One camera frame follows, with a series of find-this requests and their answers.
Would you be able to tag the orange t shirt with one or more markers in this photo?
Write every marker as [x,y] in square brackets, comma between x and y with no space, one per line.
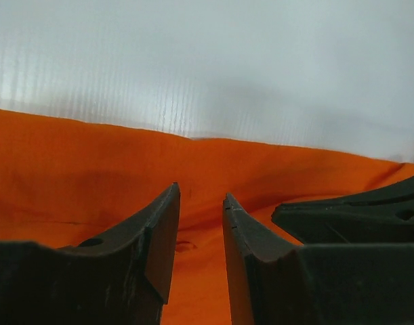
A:
[63,181]

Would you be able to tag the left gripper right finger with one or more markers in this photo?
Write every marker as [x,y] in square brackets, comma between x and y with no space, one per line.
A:
[271,281]

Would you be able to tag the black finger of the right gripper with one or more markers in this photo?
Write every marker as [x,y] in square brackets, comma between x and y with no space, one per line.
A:
[384,215]

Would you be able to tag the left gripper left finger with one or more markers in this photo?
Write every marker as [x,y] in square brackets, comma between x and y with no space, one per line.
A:
[121,276]

